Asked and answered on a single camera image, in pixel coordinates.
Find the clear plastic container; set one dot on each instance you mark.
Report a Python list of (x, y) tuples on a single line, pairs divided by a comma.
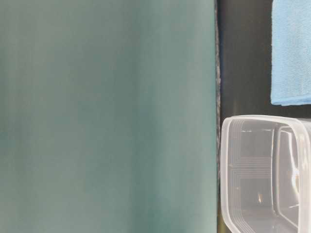
[(265, 174)]

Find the blue folded towel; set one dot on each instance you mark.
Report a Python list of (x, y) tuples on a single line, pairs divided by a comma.
[(291, 52)]

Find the green backdrop curtain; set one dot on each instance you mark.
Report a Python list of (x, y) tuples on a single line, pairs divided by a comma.
[(107, 116)]

